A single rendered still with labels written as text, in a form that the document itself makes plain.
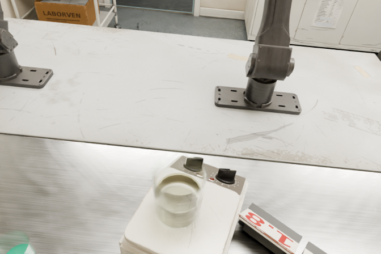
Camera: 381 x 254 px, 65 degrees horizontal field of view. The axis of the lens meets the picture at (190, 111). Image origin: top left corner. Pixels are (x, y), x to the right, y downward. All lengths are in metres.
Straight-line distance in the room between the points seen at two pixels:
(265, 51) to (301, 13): 2.24
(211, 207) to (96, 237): 0.18
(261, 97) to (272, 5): 0.20
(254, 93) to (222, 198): 0.32
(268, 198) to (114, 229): 0.26
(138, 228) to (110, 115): 0.33
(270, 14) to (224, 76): 0.24
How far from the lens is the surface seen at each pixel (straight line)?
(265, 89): 0.67
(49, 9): 2.64
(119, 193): 0.53
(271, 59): 0.62
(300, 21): 2.88
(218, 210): 0.42
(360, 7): 2.98
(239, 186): 0.49
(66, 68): 0.83
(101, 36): 0.97
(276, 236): 0.49
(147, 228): 0.40
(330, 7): 2.89
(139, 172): 0.55
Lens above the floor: 1.34
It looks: 41 degrees down
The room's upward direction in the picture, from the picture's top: 5 degrees clockwise
